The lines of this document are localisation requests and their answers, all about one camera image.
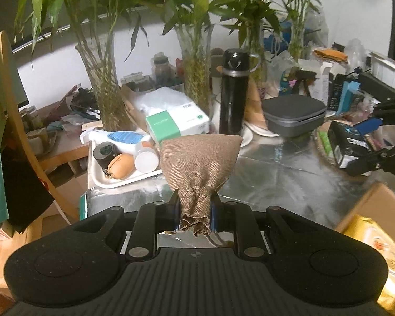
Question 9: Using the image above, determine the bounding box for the black flat box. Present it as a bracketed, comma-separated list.
[359, 72, 395, 103]

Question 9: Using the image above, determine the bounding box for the blue box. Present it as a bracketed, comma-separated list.
[338, 81, 362, 116]

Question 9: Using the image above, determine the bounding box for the white plastic package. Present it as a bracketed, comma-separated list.
[139, 86, 200, 119]

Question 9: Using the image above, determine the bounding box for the wicker basket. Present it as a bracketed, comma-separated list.
[315, 123, 349, 167]

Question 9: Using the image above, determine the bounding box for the small black printed box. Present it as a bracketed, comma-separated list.
[327, 121, 361, 169]

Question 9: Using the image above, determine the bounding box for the bamboo plant in glass vase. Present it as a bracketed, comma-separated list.
[266, 0, 343, 60]
[15, 0, 152, 132]
[214, 0, 284, 88]
[161, 0, 238, 106]

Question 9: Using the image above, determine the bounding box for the white lidded jar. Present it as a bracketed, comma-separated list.
[134, 146, 159, 173]

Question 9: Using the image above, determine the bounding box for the orange cloth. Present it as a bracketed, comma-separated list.
[313, 48, 348, 64]

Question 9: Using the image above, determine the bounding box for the black thermos bottle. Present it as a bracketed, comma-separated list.
[218, 48, 251, 136]

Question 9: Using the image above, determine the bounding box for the wooden chair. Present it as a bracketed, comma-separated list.
[0, 30, 89, 303]

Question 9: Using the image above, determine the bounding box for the brown egg-shaped pouch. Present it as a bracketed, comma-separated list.
[102, 153, 135, 180]

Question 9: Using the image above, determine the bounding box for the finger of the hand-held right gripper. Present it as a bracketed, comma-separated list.
[354, 94, 395, 135]
[345, 136, 395, 183]

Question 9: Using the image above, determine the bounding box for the green white tissue box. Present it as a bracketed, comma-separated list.
[145, 107, 210, 145]

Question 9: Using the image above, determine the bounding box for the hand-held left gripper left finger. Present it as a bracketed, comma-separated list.
[71, 188, 180, 260]

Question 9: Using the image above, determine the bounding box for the silver foil mat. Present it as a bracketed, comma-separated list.
[81, 132, 382, 247]

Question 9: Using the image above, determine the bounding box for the yellow packet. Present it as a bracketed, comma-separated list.
[344, 213, 395, 307]

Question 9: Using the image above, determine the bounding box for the black tripod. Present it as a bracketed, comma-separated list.
[293, 70, 317, 97]

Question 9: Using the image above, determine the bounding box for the brown cardboard box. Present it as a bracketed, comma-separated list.
[335, 182, 395, 316]

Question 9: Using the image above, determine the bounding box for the grey zip case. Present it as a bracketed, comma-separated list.
[261, 94, 327, 138]

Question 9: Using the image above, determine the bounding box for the white blue spray bottle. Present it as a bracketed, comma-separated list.
[80, 129, 154, 146]

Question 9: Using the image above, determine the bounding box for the brown burlap pouch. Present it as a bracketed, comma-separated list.
[159, 134, 243, 238]

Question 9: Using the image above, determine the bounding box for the white tray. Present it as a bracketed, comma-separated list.
[86, 127, 253, 190]

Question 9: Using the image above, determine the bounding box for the green wipes packet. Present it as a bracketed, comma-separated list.
[319, 130, 332, 155]

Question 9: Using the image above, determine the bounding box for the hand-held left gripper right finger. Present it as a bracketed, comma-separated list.
[210, 194, 321, 259]

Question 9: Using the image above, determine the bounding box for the white ribbed container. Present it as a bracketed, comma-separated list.
[369, 50, 395, 93]

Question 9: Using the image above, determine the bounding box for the black cloth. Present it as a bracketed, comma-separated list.
[1, 143, 55, 235]

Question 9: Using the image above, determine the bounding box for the brown paper bag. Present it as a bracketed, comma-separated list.
[119, 83, 146, 129]
[244, 84, 268, 126]

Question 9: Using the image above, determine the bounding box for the dark glass jar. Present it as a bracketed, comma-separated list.
[151, 52, 176, 89]

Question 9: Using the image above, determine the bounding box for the white dish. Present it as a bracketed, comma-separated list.
[245, 121, 281, 138]

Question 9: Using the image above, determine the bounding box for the tall black box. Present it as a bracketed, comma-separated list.
[327, 73, 345, 112]

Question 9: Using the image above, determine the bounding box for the low wooden table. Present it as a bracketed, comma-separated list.
[18, 84, 102, 172]

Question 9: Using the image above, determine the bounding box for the white carton box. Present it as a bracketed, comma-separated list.
[298, 58, 332, 105]

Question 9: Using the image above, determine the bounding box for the dark monitor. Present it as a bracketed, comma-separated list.
[16, 67, 30, 107]

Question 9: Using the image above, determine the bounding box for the patterned teal bag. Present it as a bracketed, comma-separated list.
[279, 67, 298, 97]

